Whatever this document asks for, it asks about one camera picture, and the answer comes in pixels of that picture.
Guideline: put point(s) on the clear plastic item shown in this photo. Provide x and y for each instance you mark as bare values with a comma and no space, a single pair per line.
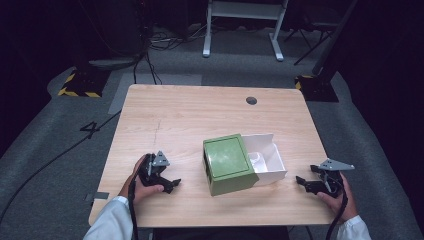
257,158

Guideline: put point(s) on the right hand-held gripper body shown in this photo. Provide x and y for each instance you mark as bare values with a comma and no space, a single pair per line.
330,181

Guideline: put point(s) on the black yellow striped stand base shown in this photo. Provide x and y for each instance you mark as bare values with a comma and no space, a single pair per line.
316,88
85,85

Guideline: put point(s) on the white drawer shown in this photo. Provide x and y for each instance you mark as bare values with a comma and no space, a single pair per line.
270,156

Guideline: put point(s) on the person's left hand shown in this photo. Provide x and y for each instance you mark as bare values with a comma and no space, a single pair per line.
143,192

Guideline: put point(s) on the grey round stand base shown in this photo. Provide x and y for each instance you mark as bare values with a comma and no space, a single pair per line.
113,62

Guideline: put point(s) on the black slanted pole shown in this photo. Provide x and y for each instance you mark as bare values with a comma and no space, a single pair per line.
335,36

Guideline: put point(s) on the white metal stand frame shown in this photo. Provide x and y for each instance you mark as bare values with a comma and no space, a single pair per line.
245,11

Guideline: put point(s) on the person's right hand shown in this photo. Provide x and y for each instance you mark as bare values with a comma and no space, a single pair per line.
343,205

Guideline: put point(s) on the grey floor tape strip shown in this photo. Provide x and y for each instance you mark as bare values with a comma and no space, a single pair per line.
100,196

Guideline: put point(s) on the black tripod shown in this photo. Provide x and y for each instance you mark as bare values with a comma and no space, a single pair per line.
311,40

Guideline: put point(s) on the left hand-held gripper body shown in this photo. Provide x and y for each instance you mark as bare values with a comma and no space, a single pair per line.
149,174

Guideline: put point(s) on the green drawer cabinet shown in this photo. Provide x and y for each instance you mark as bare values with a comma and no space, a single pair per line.
230,166

